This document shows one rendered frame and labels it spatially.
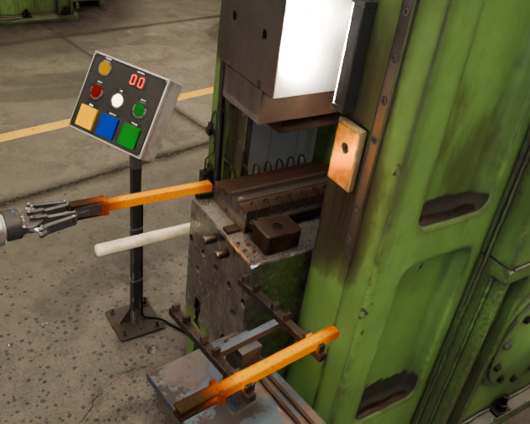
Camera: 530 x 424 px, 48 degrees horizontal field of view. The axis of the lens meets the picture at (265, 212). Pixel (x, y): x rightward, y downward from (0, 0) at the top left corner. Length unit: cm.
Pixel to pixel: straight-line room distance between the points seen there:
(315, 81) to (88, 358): 158
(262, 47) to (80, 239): 197
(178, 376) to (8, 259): 169
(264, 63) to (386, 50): 32
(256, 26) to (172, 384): 94
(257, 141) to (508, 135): 78
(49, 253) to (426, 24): 234
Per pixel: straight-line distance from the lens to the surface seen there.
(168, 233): 222
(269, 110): 159
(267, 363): 134
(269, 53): 151
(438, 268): 187
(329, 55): 157
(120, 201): 159
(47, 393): 255
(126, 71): 212
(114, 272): 303
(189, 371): 167
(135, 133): 203
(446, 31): 129
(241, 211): 176
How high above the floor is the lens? 195
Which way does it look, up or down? 33 degrees down
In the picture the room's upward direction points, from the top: 8 degrees clockwise
